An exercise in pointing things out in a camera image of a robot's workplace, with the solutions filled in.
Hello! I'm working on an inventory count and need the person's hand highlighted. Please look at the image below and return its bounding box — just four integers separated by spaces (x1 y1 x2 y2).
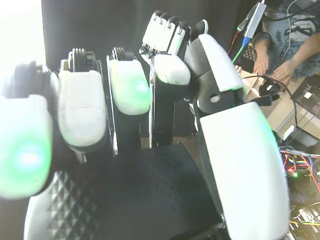
252 52 270 76
271 59 299 85

